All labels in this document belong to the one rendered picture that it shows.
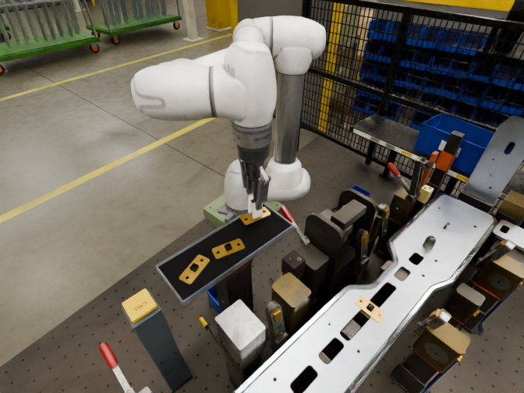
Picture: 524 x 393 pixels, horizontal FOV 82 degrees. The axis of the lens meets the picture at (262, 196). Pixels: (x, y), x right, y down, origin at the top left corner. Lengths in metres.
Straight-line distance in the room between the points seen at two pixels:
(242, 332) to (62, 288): 1.90
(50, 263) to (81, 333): 1.40
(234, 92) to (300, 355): 0.65
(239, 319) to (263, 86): 0.53
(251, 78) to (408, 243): 0.80
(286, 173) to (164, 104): 0.79
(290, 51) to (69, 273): 2.11
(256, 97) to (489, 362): 1.17
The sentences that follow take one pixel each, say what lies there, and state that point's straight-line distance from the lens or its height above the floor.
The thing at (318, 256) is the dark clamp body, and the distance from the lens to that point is 0.93.
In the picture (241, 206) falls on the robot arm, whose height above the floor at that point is 0.84.
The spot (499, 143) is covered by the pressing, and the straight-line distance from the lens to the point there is 1.38.
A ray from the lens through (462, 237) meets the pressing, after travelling 1.27.
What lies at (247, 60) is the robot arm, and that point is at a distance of 0.60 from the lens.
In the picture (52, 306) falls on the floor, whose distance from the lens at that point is 2.47.
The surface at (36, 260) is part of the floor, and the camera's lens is 2.82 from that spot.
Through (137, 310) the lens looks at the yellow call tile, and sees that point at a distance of 0.79.
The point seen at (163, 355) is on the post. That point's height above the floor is 0.95.
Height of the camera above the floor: 1.81
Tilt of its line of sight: 41 degrees down
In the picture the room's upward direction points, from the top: 1 degrees counter-clockwise
